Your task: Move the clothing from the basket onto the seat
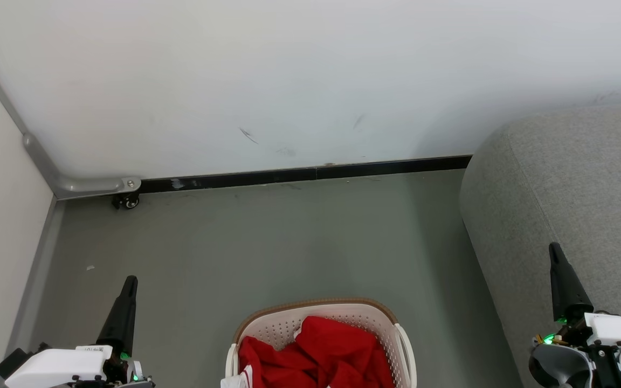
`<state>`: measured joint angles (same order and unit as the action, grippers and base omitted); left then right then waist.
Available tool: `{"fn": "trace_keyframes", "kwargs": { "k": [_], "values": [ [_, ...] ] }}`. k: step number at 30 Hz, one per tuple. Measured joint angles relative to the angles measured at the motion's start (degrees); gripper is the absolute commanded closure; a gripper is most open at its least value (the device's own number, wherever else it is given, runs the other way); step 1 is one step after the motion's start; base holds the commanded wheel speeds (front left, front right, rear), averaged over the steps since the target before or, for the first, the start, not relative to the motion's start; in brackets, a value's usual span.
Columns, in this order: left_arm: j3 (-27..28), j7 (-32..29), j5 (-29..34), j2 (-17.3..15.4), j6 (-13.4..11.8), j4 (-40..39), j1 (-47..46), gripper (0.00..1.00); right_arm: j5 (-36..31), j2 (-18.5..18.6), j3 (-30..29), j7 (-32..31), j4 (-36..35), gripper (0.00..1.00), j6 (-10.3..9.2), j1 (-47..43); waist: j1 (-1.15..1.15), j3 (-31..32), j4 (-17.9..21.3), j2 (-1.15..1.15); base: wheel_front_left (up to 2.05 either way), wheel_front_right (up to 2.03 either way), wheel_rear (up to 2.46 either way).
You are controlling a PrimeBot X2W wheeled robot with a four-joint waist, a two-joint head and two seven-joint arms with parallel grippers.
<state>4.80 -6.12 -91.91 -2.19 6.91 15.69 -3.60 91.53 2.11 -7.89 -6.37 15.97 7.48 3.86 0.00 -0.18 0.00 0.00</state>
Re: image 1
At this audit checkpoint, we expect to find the red and white garment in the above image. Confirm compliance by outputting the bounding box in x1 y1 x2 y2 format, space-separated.
221 316 397 388

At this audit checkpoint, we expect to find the small black caster wheel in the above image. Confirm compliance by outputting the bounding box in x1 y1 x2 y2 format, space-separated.
112 192 140 210

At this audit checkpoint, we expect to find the white perforated laundry basket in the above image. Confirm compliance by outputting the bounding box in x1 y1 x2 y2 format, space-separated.
226 298 418 388

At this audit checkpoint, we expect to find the black baseboard strip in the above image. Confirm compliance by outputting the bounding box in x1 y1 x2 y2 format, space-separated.
139 155 473 195

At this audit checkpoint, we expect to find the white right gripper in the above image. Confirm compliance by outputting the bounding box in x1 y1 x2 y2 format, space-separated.
528 242 621 388

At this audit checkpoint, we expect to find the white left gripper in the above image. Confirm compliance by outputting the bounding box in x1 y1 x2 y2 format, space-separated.
3 275 156 388

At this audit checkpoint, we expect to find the grey fabric sofa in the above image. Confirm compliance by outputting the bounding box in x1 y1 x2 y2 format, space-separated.
459 102 621 388

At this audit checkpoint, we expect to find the grey metal partition frame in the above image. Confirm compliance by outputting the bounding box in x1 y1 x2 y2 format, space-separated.
0 32 142 388

